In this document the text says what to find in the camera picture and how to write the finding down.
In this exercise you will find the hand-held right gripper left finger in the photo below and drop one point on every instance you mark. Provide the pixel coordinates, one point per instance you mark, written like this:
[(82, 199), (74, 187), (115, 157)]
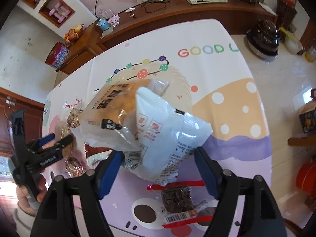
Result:
[(108, 175)]

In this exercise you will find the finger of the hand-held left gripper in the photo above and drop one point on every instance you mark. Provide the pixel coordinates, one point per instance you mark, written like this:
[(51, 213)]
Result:
[(61, 143), (47, 138)]

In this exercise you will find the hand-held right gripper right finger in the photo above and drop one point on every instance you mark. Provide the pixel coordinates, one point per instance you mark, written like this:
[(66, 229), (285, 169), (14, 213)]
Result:
[(208, 175)]

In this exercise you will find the clear bag yellow puffs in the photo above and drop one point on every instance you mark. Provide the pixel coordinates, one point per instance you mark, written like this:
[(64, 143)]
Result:
[(61, 132)]

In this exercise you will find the dark red snack packet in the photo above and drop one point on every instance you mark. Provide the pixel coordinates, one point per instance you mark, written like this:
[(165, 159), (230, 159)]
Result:
[(98, 153)]

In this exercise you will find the clear nut bar packet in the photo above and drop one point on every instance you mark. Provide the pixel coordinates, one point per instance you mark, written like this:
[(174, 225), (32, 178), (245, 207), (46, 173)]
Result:
[(74, 166), (74, 118)]

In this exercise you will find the red-edged brownie packet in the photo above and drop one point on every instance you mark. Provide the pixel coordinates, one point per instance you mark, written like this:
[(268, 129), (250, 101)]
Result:
[(177, 197)]

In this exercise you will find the white puffy snack bag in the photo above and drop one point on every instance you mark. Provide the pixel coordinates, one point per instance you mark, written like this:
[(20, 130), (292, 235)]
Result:
[(167, 133)]

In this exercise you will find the tan label snack packet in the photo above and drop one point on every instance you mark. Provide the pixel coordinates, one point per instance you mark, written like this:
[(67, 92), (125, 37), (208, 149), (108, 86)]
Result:
[(111, 103)]

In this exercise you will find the person's left hand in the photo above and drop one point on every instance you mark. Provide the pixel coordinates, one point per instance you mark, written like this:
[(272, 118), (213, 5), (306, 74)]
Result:
[(24, 202)]

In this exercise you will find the wooden door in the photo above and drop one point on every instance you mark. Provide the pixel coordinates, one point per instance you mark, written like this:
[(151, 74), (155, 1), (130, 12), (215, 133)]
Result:
[(14, 118)]

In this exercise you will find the red purple round tin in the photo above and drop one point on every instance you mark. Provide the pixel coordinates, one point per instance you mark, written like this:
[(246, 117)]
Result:
[(58, 55)]

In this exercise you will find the red plastic stool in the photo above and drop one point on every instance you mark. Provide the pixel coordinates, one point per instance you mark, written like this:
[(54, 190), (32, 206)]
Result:
[(306, 177)]

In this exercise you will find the basket of fruit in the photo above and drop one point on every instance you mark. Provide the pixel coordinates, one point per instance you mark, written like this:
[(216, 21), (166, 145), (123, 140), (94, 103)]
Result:
[(72, 33)]

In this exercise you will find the dark printed box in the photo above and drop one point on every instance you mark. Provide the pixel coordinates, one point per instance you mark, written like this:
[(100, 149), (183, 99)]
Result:
[(307, 121)]

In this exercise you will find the pink dumbbell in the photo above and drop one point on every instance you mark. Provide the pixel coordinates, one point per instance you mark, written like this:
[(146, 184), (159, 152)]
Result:
[(62, 13), (54, 9)]

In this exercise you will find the blue snow globe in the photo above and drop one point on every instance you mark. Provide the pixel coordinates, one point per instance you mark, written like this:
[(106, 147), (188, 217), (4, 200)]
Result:
[(102, 23)]

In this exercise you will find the pink toy figurine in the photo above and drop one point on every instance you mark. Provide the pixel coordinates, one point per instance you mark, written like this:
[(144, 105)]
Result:
[(114, 19)]

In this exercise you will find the dark brown stacked pot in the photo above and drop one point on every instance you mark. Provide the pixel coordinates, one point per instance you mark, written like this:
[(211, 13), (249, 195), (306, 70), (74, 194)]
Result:
[(264, 38)]

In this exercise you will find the small white card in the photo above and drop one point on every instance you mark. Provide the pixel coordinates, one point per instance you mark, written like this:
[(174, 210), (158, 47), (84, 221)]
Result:
[(129, 9)]

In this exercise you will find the yellow plastic bottle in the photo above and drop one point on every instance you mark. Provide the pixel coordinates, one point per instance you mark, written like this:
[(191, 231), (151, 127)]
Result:
[(311, 54)]

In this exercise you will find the wooden television cabinet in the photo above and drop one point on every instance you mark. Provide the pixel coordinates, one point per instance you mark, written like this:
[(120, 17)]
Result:
[(172, 12)]

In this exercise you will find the white paper sheet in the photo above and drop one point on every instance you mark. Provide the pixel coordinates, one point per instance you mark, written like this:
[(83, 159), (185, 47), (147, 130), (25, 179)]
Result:
[(267, 8)]

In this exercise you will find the white wall niche shelf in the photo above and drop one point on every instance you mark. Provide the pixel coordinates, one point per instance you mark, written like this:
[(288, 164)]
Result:
[(44, 3)]

